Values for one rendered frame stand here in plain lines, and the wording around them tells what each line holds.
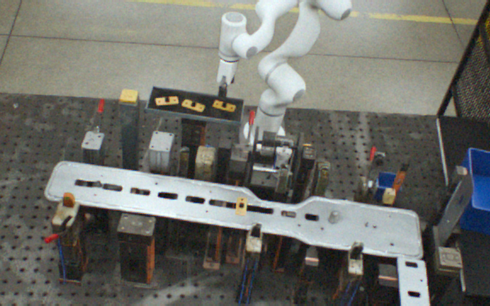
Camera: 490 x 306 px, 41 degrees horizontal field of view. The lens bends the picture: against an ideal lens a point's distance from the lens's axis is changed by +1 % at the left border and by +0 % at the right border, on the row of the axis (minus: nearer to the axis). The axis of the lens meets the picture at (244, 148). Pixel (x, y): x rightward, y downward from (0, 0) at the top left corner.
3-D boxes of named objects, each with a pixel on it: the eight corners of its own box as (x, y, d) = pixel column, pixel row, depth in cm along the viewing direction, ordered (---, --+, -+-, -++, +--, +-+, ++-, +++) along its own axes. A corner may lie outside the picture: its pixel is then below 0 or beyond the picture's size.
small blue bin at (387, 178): (372, 200, 287) (377, 187, 281) (371, 184, 294) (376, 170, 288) (395, 203, 287) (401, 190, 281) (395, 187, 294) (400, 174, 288)
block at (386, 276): (356, 326, 243) (374, 286, 223) (356, 300, 251) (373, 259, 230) (381, 330, 243) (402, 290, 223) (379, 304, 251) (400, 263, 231)
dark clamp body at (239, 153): (216, 224, 269) (224, 162, 241) (220, 200, 278) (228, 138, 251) (242, 228, 269) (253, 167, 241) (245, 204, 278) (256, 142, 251)
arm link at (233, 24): (248, 52, 230) (233, 38, 235) (253, 21, 221) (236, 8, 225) (229, 59, 226) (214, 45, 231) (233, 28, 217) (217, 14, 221)
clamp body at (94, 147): (82, 208, 267) (76, 148, 241) (90, 188, 275) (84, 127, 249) (105, 212, 267) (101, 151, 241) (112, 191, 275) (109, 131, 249)
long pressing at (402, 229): (38, 205, 230) (38, 202, 229) (58, 159, 246) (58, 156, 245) (424, 263, 231) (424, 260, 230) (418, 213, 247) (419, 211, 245)
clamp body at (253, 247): (230, 305, 243) (239, 252, 218) (233, 278, 252) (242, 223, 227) (253, 309, 243) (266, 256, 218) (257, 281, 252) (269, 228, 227)
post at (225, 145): (210, 212, 273) (218, 146, 244) (212, 202, 276) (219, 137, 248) (222, 213, 273) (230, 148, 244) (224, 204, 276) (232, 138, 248)
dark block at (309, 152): (285, 224, 272) (302, 157, 242) (286, 212, 277) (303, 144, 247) (297, 227, 272) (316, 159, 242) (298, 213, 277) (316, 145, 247)
